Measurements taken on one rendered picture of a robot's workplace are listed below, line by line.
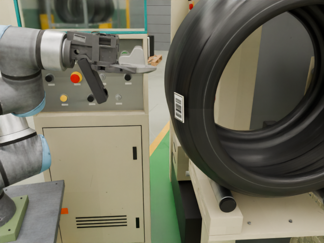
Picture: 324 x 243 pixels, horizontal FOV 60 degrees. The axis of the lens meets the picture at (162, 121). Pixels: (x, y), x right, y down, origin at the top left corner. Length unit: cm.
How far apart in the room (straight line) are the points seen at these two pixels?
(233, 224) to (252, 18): 51
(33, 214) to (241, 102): 93
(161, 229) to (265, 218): 119
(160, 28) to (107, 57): 972
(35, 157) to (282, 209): 88
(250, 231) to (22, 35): 75
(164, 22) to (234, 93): 936
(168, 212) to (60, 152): 99
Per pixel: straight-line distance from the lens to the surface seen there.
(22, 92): 76
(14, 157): 117
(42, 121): 145
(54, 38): 69
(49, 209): 131
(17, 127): 118
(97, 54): 67
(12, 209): 127
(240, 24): 60
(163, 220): 208
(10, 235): 120
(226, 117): 106
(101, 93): 70
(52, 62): 69
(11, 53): 71
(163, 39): 1038
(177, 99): 62
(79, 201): 163
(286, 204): 99
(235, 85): 103
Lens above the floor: 137
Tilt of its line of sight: 22 degrees down
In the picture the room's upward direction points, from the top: straight up
